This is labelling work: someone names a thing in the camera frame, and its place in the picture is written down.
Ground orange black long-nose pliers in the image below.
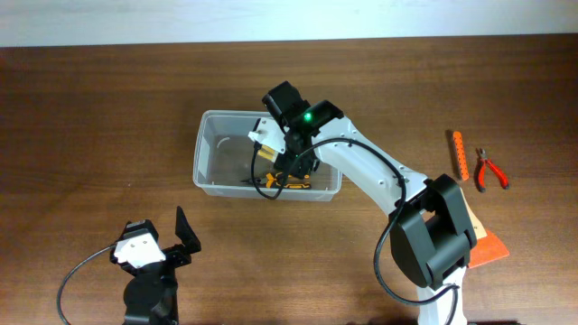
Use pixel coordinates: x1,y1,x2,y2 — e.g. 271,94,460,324
242,172,312,190

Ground screwdriver set clear pack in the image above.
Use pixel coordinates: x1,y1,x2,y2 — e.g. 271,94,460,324
257,145,278,163

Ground orange bit holder strip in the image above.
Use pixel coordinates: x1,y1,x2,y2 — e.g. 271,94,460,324
452,131,470,181

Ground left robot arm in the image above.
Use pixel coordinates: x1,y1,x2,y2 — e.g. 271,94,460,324
109,206,201,325

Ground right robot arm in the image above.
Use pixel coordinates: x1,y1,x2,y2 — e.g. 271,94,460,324
249,81,477,324

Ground clear plastic container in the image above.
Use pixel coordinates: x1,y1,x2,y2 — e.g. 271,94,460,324
192,110,342,201

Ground red handled side cutters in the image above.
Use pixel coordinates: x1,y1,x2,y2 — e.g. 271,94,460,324
473,148,510,194

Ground orange scraper wooden handle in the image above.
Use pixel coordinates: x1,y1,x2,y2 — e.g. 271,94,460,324
461,190,510,268

